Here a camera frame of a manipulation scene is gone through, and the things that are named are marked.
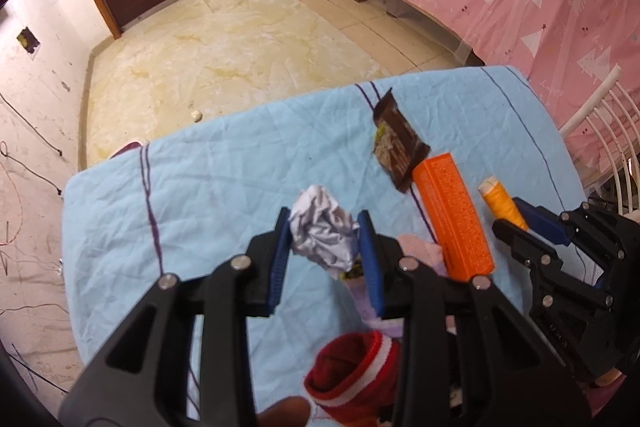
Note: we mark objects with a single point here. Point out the long orange box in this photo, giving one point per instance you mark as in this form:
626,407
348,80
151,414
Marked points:
452,217

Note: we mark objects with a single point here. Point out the white chair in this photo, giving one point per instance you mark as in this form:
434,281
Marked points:
607,117

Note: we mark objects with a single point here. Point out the person's left hand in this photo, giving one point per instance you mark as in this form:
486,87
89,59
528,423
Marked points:
282,413

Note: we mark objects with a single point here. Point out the pink cloth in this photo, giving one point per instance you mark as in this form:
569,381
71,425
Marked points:
420,252

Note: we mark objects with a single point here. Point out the yellow thread spool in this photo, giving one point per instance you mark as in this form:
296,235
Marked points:
497,199

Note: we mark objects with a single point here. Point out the light blue bed sheet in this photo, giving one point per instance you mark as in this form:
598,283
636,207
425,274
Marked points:
210,192

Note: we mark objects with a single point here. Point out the white paper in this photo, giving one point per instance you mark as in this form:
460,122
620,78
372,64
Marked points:
322,227

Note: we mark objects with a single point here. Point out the brown snack wrapper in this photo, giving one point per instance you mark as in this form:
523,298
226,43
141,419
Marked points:
397,142

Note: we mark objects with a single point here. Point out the small white paper ball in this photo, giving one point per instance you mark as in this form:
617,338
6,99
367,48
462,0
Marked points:
195,115

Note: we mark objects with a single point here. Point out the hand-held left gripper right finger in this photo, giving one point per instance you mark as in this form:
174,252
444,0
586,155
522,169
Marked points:
372,262

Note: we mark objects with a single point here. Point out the pale purple cloth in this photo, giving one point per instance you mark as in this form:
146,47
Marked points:
372,312

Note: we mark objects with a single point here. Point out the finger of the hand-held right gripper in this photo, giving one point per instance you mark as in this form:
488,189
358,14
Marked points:
525,244
542,219

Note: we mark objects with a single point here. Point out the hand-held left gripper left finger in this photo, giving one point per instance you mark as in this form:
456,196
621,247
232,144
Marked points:
279,257

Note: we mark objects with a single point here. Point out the red knitted sock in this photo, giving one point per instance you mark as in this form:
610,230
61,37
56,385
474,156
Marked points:
350,372

